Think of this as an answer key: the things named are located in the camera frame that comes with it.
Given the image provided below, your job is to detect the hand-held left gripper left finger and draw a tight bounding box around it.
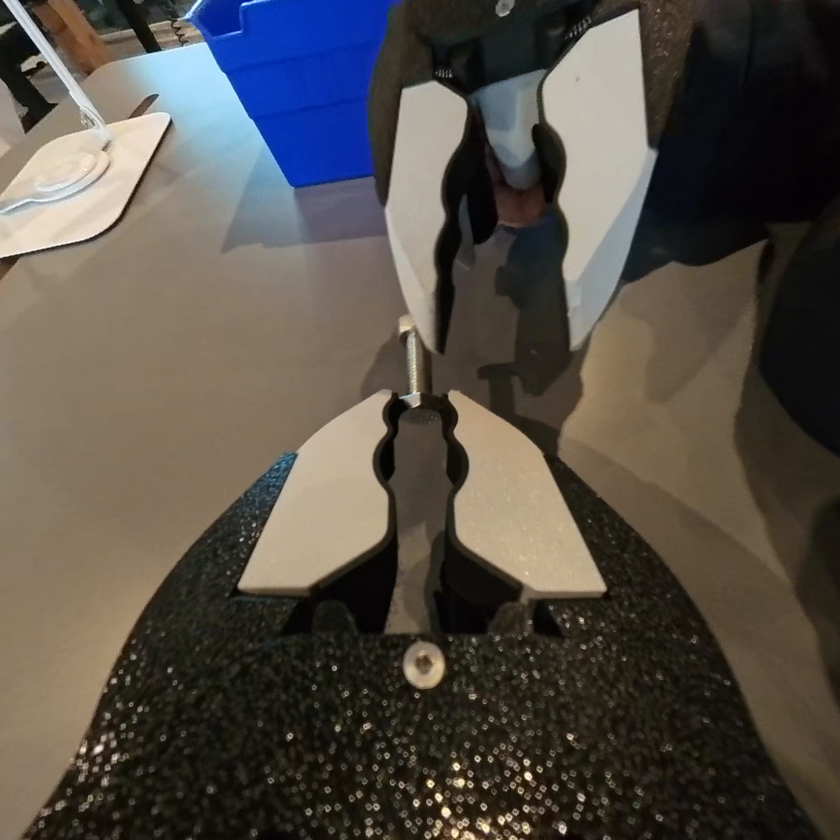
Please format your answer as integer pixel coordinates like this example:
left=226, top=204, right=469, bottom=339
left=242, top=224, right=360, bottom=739
left=238, top=389, right=400, bottom=599

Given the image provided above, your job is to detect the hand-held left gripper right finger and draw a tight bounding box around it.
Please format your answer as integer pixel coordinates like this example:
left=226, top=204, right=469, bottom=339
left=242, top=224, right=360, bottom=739
left=441, top=390, right=608, bottom=599

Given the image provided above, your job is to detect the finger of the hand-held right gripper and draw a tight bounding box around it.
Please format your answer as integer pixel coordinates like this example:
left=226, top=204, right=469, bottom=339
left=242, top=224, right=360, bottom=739
left=382, top=83, right=497, bottom=355
left=530, top=8, right=658, bottom=353

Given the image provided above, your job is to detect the blue plastic bin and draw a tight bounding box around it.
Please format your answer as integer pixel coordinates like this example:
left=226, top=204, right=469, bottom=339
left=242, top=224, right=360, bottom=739
left=190, top=0, right=395, bottom=188

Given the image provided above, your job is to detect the steel hex bolt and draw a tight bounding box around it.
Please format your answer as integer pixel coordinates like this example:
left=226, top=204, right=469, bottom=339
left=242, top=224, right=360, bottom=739
left=394, top=315, right=445, bottom=422

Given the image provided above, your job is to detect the person's right forearm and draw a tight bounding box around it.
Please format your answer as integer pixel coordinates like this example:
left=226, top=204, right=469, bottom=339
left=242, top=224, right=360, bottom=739
left=623, top=0, right=840, bottom=266

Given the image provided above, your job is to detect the person's right hand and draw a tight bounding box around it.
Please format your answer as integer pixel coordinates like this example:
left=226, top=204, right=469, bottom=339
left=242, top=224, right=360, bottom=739
left=495, top=177, right=549, bottom=227

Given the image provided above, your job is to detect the white sign stand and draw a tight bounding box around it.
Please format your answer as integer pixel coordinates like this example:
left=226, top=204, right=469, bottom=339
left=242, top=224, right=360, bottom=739
left=0, top=0, right=173, bottom=260

